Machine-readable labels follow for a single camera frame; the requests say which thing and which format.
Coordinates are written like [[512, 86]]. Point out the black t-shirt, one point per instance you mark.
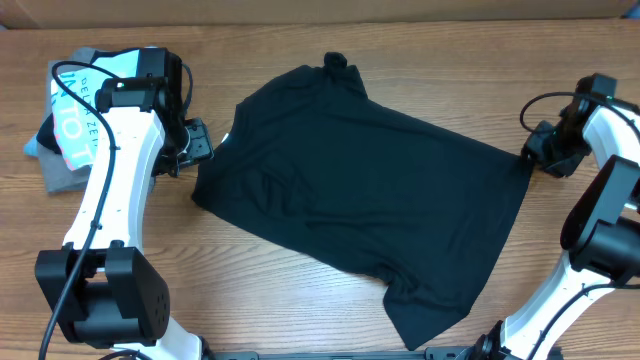
[[312, 164]]

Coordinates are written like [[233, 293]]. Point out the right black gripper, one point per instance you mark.
[[559, 166]]

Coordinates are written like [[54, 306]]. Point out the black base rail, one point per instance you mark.
[[430, 353]]

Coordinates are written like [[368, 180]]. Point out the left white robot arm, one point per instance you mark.
[[101, 288]]

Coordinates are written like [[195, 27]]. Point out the grey folded t-shirt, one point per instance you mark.
[[60, 175]]

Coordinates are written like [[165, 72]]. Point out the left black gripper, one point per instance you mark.
[[202, 147]]

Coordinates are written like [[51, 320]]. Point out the light blue folded t-shirt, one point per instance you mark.
[[81, 81]]

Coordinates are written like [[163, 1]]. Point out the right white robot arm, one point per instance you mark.
[[600, 247]]

